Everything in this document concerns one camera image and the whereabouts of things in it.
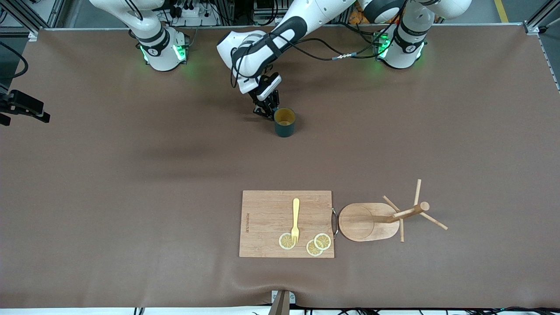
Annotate dark green cup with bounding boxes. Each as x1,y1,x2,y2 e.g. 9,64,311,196
274,108,296,138

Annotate wooden cup rack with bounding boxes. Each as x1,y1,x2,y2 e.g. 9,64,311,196
338,179,448,243

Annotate yellow plastic fork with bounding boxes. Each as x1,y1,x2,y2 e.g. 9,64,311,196
291,198,301,245

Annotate wooden cutting board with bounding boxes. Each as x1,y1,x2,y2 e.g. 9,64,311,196
239,190,340,259

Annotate white power strip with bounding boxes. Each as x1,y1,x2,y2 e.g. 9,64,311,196
173,3,219,27

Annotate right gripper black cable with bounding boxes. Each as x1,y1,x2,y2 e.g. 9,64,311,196
0,42,28,88

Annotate grey camera bracket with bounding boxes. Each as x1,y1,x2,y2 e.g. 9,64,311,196
268,290,296,315

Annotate aluminium frame rail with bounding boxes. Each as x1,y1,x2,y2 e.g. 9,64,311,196
524,4,560,35

